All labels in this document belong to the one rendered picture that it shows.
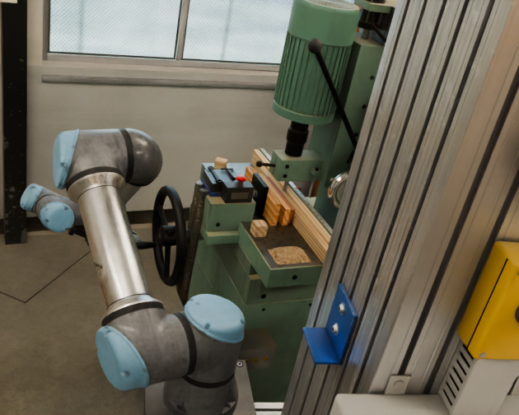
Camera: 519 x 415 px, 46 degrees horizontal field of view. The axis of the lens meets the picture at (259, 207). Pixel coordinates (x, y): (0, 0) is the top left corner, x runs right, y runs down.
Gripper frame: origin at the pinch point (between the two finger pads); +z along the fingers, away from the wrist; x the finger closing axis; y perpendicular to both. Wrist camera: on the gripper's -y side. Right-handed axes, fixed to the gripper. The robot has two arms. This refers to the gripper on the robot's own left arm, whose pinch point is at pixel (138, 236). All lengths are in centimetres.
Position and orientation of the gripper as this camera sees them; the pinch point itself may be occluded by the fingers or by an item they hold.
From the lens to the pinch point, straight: 189.4
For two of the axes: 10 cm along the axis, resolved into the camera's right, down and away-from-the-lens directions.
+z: 7.0, 3.9, 5.9
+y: -6.1, 7.6, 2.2
